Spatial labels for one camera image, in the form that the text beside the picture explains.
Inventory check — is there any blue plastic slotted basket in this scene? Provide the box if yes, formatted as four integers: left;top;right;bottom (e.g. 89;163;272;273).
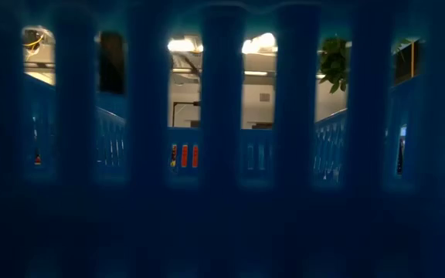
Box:
0;0;445;278
244;141;272;171

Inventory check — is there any bright ceiling light panel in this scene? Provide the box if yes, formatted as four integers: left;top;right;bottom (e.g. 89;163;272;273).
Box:
240;32;278;55
167;36;204;54

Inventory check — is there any green leafy potted plant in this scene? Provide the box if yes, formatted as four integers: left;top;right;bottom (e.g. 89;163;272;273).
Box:
318;36;349;94

